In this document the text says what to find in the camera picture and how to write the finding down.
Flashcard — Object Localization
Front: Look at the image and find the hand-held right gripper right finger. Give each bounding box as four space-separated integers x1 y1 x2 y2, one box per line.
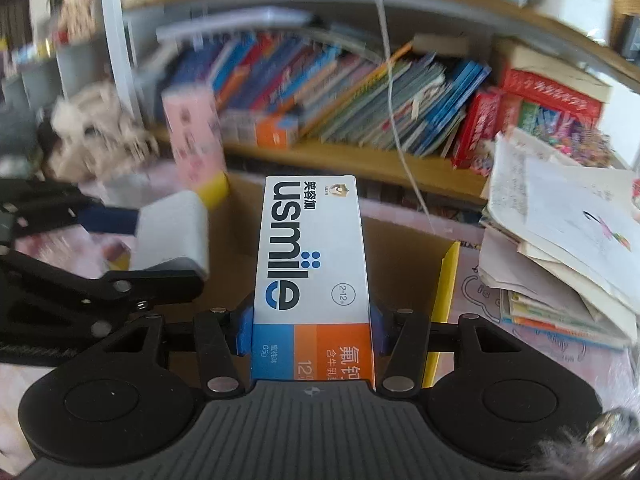
370 305 526 396

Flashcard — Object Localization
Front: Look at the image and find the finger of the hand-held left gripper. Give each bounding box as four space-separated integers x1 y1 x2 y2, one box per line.
0 249 205 347
0 177 141 241

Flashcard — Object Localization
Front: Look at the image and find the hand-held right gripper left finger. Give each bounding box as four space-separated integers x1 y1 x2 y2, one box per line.
107 305 256 396

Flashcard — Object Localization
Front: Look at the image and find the small white box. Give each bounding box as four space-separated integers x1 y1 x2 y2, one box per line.
131 191 210 281

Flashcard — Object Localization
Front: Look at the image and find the yellow cardboard box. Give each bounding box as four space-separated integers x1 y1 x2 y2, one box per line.
102 170 461 391

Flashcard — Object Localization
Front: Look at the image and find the white orange blue toothpaste box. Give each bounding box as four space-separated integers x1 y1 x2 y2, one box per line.
251 175 376 391

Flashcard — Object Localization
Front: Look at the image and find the beige cloth bag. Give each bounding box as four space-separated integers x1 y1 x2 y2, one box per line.
42 82 158 181

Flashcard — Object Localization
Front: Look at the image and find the pink cylinder container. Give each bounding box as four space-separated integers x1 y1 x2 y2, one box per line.
161 84 228 196

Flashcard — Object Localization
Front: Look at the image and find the wooden bookshelf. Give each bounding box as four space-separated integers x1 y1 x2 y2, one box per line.
0 0 640 206

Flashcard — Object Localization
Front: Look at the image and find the stack of papers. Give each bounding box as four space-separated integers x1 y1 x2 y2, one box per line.
477 130 640 352

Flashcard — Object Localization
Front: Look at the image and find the red boxed book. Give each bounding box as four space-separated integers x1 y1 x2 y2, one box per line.
451 88 502 170

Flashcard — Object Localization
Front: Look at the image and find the grey furry cloth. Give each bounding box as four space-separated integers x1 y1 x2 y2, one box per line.
540 405 640 480

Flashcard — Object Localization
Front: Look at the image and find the row of colourful books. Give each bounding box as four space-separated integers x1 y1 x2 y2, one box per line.
170 30 493 158

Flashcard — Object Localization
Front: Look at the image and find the slim red book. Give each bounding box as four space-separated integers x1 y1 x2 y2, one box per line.
500 95 523 133

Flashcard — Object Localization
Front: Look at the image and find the red dictionary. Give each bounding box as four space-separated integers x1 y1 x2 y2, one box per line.
502 67 603 121

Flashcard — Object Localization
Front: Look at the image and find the thick cream book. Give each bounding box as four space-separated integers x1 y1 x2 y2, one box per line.
495 40 613 103

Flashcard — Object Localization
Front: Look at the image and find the white charging cable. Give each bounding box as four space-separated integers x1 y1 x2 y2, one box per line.
362 0 437 235

